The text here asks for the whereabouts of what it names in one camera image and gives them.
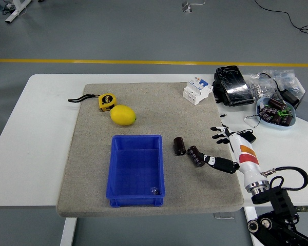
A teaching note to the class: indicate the light blue bowl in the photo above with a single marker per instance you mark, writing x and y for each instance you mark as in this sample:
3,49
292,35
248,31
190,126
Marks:
261,121

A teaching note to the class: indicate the green connector pieces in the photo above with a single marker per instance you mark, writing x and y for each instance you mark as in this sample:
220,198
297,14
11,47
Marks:
284,112

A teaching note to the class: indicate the clear bracket under table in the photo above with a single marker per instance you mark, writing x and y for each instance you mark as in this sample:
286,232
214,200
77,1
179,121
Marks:
223,217

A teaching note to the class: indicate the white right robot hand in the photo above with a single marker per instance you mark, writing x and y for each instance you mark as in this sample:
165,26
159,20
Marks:
246,153

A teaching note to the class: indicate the grey-brown mat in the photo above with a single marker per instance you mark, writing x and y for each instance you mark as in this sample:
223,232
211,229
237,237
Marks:
195,123

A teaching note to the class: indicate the dark cylindrical battery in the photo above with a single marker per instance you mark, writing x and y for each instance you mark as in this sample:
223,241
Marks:
266,113
287,121
276,119
195,155
179,146
276,103

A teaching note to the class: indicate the white table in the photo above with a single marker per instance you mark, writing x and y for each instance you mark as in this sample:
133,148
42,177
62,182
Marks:
28,153

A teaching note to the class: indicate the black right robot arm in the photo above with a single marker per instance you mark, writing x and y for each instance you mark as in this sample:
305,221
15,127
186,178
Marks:
279,202

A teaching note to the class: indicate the white circuit breaker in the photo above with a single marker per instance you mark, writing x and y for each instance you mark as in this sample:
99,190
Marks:
196,91

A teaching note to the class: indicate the blue plastic box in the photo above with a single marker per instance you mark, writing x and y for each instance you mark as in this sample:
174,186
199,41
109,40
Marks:
136,169

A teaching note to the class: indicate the clear bag of parts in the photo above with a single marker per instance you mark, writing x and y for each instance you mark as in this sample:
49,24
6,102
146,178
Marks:
287,77

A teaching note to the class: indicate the black glossy device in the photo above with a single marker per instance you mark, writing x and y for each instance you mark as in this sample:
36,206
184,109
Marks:
233,85

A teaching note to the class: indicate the yellow tape measure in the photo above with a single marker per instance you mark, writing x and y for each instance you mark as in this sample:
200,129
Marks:
107,102

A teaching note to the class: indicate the small clear part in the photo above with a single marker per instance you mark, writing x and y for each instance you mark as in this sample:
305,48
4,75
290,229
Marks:
153,191

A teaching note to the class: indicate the white metal frame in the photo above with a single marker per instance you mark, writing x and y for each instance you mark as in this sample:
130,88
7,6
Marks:
14,12

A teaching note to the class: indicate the clear bag of nuts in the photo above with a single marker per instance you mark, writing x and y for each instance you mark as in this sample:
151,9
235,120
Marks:
260,85

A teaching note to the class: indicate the yellow lemon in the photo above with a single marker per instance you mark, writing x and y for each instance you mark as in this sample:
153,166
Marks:
123,115

